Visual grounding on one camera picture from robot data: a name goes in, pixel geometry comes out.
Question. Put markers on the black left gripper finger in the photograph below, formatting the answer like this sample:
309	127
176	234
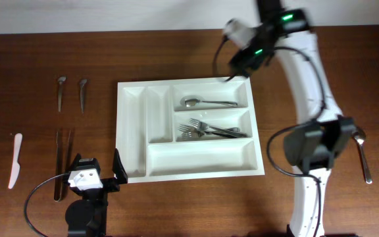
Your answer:
119	171
75	163

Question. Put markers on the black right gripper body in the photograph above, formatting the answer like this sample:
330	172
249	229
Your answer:
255	53

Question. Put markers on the metal fork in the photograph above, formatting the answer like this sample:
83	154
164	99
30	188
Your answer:
187	128
203	126
199	135

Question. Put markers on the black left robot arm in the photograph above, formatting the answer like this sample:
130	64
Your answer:
88	216

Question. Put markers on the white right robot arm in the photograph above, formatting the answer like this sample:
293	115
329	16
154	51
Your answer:
321	132

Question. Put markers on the white plastic knife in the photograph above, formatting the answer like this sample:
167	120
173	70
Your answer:
15	169

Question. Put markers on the right small metal spoon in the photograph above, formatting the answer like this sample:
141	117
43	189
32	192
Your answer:
82	85

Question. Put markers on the small metal spoon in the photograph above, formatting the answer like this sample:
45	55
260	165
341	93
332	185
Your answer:
82	85
61	80

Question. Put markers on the left small metal spoon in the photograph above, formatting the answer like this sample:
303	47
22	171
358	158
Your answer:
61	80

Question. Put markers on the white plastic cutlery tray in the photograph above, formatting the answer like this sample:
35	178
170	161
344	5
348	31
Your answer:
149	142

